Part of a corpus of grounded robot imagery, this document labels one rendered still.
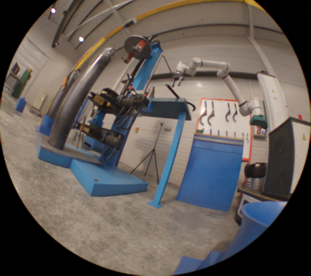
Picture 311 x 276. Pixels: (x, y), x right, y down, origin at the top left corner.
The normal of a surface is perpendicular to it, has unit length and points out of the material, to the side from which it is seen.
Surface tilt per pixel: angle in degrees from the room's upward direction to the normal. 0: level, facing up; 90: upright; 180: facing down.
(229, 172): 90
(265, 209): 62
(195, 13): 173
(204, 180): 90
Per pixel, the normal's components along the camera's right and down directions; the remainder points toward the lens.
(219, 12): -0.35, 0.84
